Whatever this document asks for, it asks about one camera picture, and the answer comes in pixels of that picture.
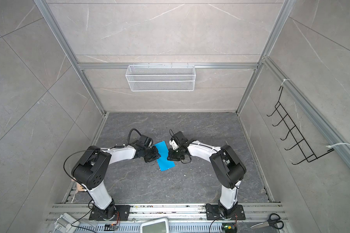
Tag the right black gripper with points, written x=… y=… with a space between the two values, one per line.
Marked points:
x=172 y=157

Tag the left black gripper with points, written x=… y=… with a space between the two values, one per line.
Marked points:
x=157 y=155

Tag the blue square paper sheet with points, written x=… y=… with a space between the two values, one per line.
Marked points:
x=163 y=163

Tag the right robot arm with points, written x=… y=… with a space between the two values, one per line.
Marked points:
x=227 y=165

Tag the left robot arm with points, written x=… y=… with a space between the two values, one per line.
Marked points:
x=91 y=168

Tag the white display device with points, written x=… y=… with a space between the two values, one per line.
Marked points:
x=160 y=225

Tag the plush doll toy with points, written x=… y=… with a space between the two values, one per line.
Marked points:
x=80 y=188

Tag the small orange circuit board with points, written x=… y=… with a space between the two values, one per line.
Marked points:
x=111 y=227

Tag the small green circuit board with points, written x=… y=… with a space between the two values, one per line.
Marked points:
x=229 y=228

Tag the white clamp device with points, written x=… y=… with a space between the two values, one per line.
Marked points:
x=66 y=224

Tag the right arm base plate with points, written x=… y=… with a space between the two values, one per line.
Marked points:
x=218 y=211

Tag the white wire mesh basket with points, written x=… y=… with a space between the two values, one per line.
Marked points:
x=151 y=78

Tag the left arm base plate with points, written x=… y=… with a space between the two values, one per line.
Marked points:
x=111 y=213

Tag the black wire hook rack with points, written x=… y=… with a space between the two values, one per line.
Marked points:
x=293 y=131

